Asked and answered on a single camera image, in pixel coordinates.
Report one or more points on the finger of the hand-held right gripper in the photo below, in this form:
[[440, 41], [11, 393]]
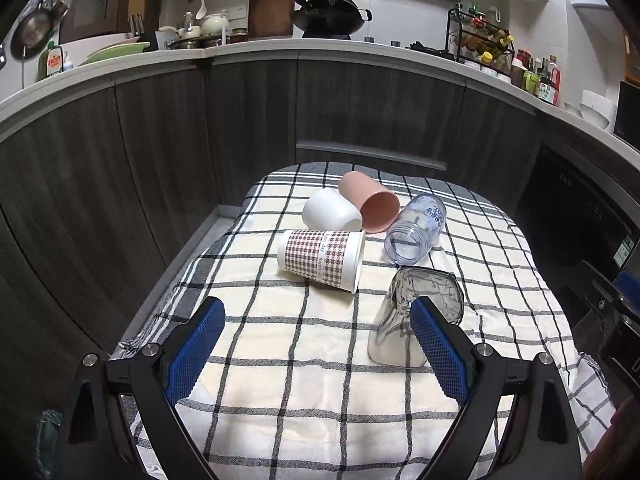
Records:
[[607, 287]]

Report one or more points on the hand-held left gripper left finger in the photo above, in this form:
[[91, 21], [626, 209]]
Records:
[[196, 347]]

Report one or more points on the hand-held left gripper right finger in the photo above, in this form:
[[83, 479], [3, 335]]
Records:
[[440, 347]]

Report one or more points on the clear grey glass cup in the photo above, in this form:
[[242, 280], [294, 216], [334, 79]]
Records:
[[395, 320]]

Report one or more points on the person's right forearm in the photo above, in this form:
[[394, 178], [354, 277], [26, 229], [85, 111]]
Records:
[[627, 425]]

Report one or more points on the clear cup with blue print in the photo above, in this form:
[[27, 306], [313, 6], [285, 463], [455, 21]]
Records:
[[417, 227]]

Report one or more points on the houndstooth paper cup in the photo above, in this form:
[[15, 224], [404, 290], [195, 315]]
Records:
[[320, 259]]

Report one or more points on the pink cup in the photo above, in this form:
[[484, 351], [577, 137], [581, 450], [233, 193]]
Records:
[[370, 199]]

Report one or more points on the white cup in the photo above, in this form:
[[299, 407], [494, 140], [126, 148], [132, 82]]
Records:
[[327, 210]]

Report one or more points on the black built-in oven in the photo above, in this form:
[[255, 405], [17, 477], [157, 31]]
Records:
[[575, 210]]

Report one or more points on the checked black and cream tablecloth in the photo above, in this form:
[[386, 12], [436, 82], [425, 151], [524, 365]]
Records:
[[300, 360]]

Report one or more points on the stack of white bowls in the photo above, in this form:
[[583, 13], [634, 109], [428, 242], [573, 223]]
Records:
[[597, 110]]

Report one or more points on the black countertop appliance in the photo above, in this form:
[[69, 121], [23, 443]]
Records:
[[629, 110]]

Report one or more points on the green label sauce bottle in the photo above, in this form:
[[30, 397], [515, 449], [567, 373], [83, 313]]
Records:
[[544, 90]]

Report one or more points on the green jar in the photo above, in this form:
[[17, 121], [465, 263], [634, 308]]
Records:
[[529, 81]]

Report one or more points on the green dish soap bottle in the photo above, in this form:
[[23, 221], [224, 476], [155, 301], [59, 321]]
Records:
[[51, 62]]

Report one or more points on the white teapot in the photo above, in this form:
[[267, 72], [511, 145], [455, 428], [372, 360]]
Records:
[[215, 24]]

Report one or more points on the white ladle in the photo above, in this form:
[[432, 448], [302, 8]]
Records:
[[201, 9]]

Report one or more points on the brown cutting board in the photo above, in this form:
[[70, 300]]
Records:
[[267, 10]]

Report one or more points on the black wok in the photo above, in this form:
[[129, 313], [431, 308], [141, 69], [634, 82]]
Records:
[[330, 15]]

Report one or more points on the hanging steel pan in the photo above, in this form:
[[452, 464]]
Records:
[[37, 25]]

